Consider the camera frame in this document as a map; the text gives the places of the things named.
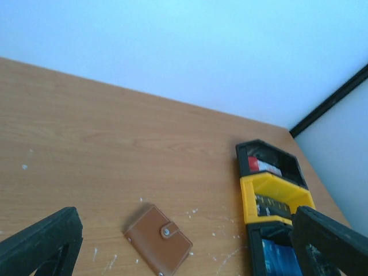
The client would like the brown leather card holder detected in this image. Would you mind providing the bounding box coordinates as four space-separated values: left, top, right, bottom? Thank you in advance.
124 204 193 275

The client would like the right black frame post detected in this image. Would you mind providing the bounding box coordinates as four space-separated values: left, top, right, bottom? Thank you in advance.
289 64 368 138

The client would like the red white credit card stack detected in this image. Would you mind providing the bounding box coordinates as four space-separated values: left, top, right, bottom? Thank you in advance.
248 156 282 176

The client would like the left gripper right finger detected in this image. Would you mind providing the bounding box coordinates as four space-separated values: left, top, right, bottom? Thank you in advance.
290 206 367 275

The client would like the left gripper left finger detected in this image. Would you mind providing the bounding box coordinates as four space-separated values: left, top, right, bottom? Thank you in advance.
1 207 83 275

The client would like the black yellow card tray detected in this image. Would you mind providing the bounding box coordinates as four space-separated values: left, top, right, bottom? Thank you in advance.
235 140 315 275

